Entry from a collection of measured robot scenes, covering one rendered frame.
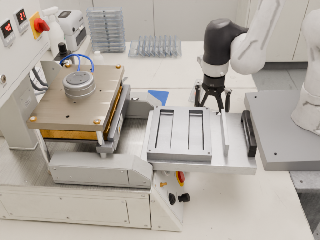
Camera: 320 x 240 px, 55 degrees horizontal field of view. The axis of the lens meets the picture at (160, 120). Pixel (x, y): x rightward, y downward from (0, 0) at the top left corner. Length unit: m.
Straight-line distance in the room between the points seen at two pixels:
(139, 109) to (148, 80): 0.56
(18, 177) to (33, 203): 0.09
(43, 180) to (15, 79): 0.26
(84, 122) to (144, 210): 0.30
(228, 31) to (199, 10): 2.28
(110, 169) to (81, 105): 0.17
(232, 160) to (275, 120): 0.47
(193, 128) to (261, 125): 0.40
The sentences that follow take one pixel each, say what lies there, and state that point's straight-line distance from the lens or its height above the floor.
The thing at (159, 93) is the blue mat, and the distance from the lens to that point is 1.42.
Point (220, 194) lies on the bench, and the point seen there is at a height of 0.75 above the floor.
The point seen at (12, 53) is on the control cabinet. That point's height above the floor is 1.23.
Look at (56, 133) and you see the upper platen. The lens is 0.81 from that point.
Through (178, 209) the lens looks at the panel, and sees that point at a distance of 0.93.
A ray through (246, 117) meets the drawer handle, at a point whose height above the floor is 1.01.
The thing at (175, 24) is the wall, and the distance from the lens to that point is 3.31.
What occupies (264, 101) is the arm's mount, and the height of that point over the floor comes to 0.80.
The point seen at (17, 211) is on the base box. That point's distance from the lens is 1.00.
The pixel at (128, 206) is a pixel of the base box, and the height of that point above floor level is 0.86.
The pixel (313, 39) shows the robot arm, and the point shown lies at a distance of 1.11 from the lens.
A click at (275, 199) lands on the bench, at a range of 1.05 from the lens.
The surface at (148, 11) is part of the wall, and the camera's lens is 3.27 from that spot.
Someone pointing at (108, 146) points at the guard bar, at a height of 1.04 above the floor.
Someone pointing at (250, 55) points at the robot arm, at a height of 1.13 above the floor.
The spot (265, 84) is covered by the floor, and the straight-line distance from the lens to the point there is 3.00.
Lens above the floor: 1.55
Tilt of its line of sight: 39 degrees down
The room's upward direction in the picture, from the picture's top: 2 degrees counter-clockwise
